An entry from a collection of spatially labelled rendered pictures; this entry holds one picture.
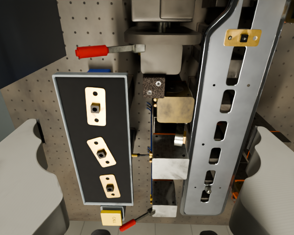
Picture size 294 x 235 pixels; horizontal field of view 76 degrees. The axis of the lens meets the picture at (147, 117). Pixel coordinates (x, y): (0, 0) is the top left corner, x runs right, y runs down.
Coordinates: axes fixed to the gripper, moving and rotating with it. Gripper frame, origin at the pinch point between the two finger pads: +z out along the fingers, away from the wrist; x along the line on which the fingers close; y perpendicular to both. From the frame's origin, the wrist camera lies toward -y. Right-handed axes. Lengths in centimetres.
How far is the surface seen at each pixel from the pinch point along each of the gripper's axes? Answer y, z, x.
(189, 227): 201, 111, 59
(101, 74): 4.4, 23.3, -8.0
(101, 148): 21.6, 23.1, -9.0
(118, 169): 28.0, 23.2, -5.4
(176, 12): -6.1, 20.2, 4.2
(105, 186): 34.2, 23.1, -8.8
